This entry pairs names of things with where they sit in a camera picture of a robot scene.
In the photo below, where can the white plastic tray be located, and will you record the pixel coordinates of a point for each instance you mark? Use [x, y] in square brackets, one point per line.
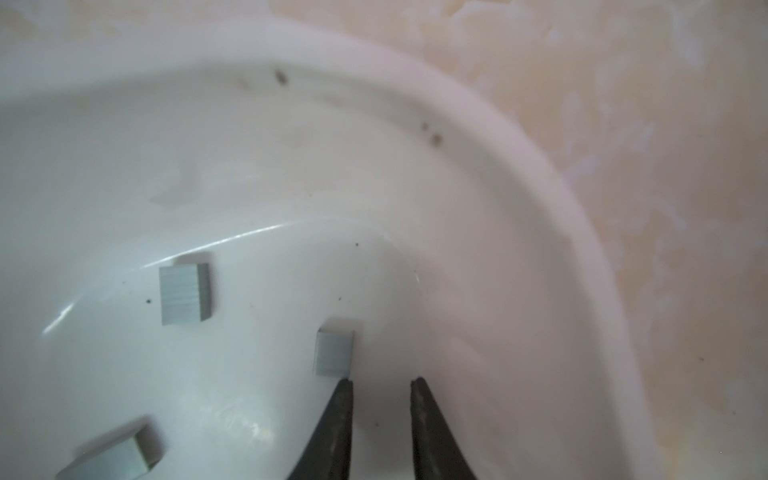
[328, 183]

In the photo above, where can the grey staple strip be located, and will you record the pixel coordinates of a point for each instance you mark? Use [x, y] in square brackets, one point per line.
[185, 294]
[333, 356]
[128, 453]

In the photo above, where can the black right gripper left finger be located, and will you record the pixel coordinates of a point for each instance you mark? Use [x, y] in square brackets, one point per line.
[327, 454]

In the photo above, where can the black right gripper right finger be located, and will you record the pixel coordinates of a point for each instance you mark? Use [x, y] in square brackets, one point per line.
[436, 454]

